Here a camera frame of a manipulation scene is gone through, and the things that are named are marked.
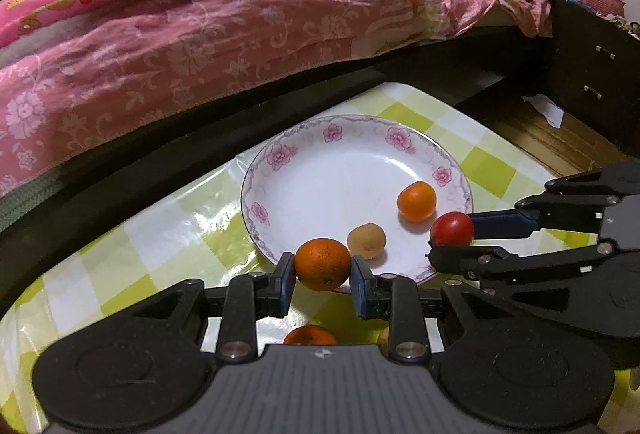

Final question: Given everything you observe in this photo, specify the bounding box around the red tomato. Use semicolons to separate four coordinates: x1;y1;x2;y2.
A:
429;211;475;247

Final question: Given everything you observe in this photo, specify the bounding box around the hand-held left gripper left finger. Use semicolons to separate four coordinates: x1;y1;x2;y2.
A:
120;253;296;363

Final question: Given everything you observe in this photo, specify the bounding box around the large orange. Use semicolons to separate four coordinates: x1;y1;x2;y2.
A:
294;238;352;291

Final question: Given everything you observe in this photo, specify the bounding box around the pink floral bedsheet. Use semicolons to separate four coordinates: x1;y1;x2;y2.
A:
0;0;554;199

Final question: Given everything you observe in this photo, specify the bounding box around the small orange tangerine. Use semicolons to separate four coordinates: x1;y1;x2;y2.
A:
396;181;437;223

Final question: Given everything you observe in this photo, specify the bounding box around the dark wooden nightstand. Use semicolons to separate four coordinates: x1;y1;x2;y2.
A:
546;0;640;161

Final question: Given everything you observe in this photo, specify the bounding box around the white paper scrap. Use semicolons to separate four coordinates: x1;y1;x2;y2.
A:
521;94;565;129

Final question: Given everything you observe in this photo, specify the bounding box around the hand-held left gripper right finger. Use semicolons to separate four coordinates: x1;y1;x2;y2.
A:
351;256;527;363

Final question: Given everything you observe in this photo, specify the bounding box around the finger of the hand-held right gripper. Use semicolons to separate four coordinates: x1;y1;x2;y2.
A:
469;161;640;241
426;241;623;291

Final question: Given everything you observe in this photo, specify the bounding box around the white floral plate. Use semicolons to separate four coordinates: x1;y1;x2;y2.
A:
240;114;474;295

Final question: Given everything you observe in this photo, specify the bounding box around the dark wooden bed frame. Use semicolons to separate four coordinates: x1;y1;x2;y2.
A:
0;24;553;315

